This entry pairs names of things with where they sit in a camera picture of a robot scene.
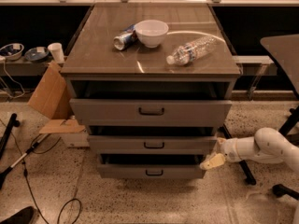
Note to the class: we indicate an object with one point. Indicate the grey low shelf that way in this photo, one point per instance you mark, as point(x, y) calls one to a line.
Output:
point(24, 68)

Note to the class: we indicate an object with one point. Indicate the crushed soda can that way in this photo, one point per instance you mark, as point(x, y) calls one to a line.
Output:
point(125, 39)

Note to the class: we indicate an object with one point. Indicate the black caster foot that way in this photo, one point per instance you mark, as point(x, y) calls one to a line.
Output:
point(280, 190)

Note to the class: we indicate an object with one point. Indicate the blue bowl on shelf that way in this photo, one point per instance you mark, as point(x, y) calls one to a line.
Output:
point(36, 55)

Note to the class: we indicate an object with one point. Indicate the black shoe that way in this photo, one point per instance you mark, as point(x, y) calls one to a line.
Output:
point(25, 216)

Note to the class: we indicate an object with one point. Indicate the clear plastic water bottle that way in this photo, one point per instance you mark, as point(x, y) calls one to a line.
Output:
point(192, 51)

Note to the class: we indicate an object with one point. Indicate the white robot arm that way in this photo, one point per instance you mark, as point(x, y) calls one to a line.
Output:
point(267, 145)

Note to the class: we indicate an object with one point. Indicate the black and silver pole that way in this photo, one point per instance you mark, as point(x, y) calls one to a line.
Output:
point(4, 174)

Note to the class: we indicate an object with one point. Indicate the grey drawer cabinet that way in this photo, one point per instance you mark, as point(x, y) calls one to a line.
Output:
point(94, 69)

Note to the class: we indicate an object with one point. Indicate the brown cardboard box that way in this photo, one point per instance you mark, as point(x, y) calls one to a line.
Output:
point(51, 99)

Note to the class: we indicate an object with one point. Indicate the grey top drawer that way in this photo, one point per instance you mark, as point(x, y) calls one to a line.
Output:
point(157, 113)

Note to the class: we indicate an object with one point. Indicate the black left stand foot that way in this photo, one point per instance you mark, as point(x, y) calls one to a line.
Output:
point(13, 122)

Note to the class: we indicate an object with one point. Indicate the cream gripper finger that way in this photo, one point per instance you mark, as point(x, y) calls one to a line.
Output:
point(212, 161)

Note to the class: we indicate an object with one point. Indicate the white bowl on shelf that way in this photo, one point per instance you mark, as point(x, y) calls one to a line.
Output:
point(12, 52)

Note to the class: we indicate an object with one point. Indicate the grey bottom drawer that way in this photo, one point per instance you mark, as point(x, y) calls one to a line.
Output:
point(150, 171)

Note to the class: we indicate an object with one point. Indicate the white paper cup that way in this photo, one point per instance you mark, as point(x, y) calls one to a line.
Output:
point(56, 50)

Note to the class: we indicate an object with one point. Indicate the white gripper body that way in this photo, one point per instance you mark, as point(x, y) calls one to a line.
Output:
point(230, 150)

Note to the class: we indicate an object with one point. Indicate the grey drawer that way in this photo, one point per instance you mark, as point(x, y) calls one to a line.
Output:
point(101, 144)
point(157, 113)
point(150, 171)

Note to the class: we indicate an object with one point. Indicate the black stand leg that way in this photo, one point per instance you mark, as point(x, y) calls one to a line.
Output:
point(286, 127)

